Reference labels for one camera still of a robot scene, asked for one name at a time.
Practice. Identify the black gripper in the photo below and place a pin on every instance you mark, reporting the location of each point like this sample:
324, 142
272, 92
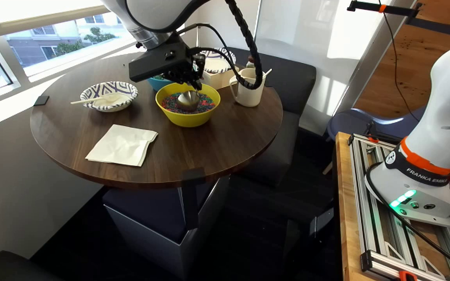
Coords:
188, 64

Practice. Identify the silver ladle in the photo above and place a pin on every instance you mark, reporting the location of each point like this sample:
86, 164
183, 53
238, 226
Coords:
188, 99

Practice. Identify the colourful cereal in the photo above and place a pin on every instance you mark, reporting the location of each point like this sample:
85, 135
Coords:
207, 103

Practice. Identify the yellow bowl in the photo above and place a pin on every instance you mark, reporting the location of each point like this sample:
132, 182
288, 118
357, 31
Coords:
188, 118

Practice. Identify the light wooden box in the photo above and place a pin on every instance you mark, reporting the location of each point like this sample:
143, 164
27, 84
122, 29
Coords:
218, 79

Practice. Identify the white ceramic pitcher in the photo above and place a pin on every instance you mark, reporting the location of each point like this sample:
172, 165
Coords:
246, 95

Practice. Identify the white spoon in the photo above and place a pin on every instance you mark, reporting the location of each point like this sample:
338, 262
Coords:
105, 98

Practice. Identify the white paper napkin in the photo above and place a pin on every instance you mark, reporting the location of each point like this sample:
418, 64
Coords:
124, 145

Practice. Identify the grey fabric sofa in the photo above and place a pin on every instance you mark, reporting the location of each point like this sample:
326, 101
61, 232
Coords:
288, 82

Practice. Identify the grey table edge tab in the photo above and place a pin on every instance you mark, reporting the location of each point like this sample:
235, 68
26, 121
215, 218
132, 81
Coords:
41, 99

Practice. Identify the dark blue chair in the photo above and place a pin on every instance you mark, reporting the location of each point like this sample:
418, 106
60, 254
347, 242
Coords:
360, 121

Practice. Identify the black boom with orange clamps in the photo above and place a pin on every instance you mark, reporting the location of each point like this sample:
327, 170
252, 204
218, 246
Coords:
371, 6

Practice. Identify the wooden robot platform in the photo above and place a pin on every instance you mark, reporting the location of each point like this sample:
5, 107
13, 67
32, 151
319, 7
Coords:
347, 218

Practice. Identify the dark fabric bench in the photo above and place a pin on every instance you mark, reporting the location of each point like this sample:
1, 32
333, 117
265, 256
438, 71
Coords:
7, 267

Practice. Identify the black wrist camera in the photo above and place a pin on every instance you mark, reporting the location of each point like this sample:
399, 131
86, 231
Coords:
155, 64

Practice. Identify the white window frame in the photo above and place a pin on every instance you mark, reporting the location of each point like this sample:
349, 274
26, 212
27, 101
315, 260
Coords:
38, 20

